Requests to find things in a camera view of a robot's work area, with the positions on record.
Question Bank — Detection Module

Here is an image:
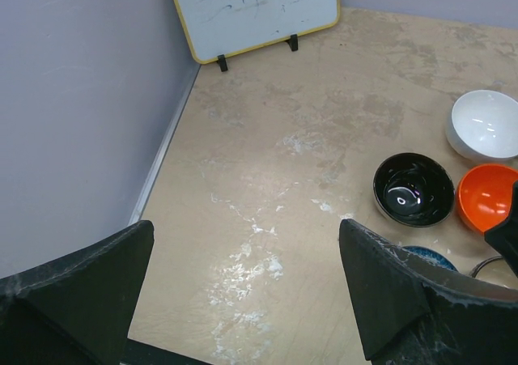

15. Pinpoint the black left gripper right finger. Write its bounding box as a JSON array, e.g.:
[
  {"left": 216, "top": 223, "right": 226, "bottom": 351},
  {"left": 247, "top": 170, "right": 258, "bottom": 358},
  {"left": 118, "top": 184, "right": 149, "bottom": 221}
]
[{"left": 339, "top": 219, "right": 517, "bottom": 364}]

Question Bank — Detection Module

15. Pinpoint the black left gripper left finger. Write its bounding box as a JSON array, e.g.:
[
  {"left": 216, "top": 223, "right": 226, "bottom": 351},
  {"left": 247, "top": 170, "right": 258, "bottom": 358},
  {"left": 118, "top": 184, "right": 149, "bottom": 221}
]
[{"left": 1, "top": 220, "right": 154, "bottom": 364}]

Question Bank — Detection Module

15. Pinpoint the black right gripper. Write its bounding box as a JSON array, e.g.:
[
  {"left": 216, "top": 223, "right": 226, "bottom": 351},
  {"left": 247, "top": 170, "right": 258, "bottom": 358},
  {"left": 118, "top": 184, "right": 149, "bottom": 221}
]
[{"left": 484, "top": 182, "right": 518, "bottom": 275}]

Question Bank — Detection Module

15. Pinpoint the blue patterned bowl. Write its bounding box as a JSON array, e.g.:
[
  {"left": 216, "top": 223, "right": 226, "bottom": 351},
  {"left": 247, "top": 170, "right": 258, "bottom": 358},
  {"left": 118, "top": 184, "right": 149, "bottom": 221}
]
[{"left": 403, "top": 245, "right": 458, "bottom": 272}]

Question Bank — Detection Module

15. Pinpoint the black glossy bowl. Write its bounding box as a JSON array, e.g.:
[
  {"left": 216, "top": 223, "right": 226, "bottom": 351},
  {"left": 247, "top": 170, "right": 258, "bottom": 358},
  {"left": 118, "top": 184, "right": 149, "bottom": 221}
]
[{"left": 372, "top": 152, "right": 455, "bottom": 228}]

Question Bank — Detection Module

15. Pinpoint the brown glazed bowl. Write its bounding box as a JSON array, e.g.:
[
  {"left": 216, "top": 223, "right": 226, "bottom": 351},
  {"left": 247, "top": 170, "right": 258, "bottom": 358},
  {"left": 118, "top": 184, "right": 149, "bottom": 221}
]
[{"left": 469, "top": 256, "right": 507, "bottom": 286}]

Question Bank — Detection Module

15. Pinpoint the orange bowl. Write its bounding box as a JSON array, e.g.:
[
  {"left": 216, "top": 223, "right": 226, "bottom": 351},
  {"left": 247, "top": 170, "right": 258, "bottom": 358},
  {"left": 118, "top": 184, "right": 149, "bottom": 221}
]
[{"left": 456, "top": 163, "right": 517, "bottom": 234}]

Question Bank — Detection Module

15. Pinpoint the white bowl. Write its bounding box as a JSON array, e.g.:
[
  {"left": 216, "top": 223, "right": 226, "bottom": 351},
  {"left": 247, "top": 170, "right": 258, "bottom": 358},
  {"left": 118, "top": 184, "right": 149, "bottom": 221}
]
[{"left": 446, "top": 90, "right": 517, "bottom": 163}]

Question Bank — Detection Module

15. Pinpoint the yellow framed whiteboard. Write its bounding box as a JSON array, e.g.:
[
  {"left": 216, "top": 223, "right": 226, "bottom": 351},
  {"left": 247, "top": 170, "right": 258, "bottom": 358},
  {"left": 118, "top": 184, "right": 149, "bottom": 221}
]
[{"left": 173, "top": 0, "right": 340, "bottom": 71}]

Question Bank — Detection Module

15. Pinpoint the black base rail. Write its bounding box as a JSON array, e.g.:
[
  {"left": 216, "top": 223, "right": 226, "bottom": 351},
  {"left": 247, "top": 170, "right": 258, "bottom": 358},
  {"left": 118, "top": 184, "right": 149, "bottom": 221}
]
[{"left": 120, "top": 338, "right": 210, "bottom": 365}]

